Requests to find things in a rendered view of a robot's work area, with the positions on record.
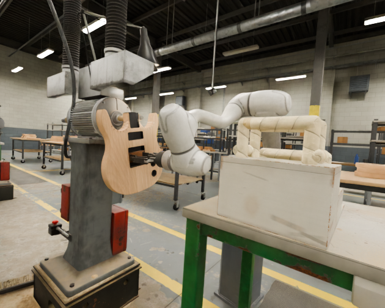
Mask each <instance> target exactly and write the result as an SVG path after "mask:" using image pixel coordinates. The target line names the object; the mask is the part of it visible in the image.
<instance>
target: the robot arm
mask: <svg viewBox="0 0 385 308"><path fill-rule="evenodd" d="M291 107H292V99H291V96H290V95H289V94H288V93H286V92H283V91H280V90H261V91H256V92H249V93H240V94H238V95H236V96H235V97H234V98H232V99H231V100H230V101H229V103H228V105H227V106H226V107H225V110H224V112H223V113H222V115H221V116H219V115H216V114H213V113H210V112H208V111H204V110H201V109H193V110H190V111H185V110H184V109H183V108H182V107H181V106H180V105H178V104H175V103H171V104H168V105H166V106H164V107H163V108H162V109H161V110H160V113H159V117H158V119H159V127H160V130H161V133H162V135H163V138H164V141H165V143H166V145H167V146H168V148H169V150H167V151H160V152H159V153H155V152H153V153H150V154H149V153H147V152H142V156H137V155H130V161H132V162H133V163H141V164H148V163H153V164H156V165H157V166H158V167H161V168H164V169H165V170H167V171H173V172H178V173H179V174H182V175H187V176H202V175H205V174H206V173H207V172H208V171H209V170H210V167H211V158H210V156H209V155H207V154H206V153H205V152H203V151H200V149H199V148H198V147H197V145H196V143H195V142H194V137H195V135H196V131H197V128H198V122H200V123H204V124H206V125H209V126H211V127H215V128H226V127H228V126H229V125H231V124H232V123H233V122H235V121H236V120H238V119H239V118H240V117H249V116H255V117H283V116H285V115H287V114H288V113H289V112H290V110H291ZM261 133H262V143H263V148H268V149H281V134H280V132H261Z"/></svg>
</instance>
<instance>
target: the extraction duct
mask: <svg viewBox="0 0 385 308"><path fill-rule="evenodd" d="M349 1H353V0H306V1H302V2H300V3H297V4H293V5H290V6H288V7H284V8H282V9H278V10H275V11H272V12H269V13H266V14H263V15H259V16H256V17H255V26H256V28H259V27H262V26H266V25H269V24H273V23H277V22H279V21H283V20H287V19H290V18H294V17H298V16H300V15H305V14H308V13H311V12H314V11H317V10H321V9H325V8H328V7H332V6H336V5H339V4H343V3H345V2H349ZM251 29H255V27H254V18H250V19H248V20H244V21H240V22H237V23H235V24H231V25H229V26H225V27H222V28H219V29H217V39H221V38H224V37H228V36H231V35H235V34H240V33H242V32H245V31H249V30H251ZM214 40H215V30H213V31H210V32H207V33H204V34H200V35H197V36H194V37H191V38H188V39H185V40H182V41H179V42H176V43H173V44H170V45H167V51H168V52H169V53H173V52H176V51H179V50H183V49H186V48H190V47H192V46H197V45H200V44H203V43H207V42H211V41H214ZM153 51H154V52H155V55H156V57H158V56H162V55H165V54H168V52H167V51H166V46H163V47H160V48H157V49H154V50H153Z"/></svg>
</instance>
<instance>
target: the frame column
mask: <svg viewBox="0 0 385 308"><path fill-rule="evenodd" d="M68 143H69V145H70V148H71V175H70V212H69V231H68V232H69V234H71V242H70V241H68V246H67V249H66V251H65V253H64V255H63V258H64V259H65V260H66V261H67V262H68V263H69V264H71V266H72V267H74V268H75V269H76V270H77V271H82V270H85V269H87V268H89V267H91V266H94V265H96V264H98V263H100V262H103V261H105V260H107V259H110V258H111V257H113V256H114V255H112V249H111V216H112V191H111V190H110V189H109V188H108V187H107V186H106V185H105V183H104V181H103V177H102V174H101V162H102V159H103V155H104V153H105V145H102V144H82V143H76V142H68Z"/></svg>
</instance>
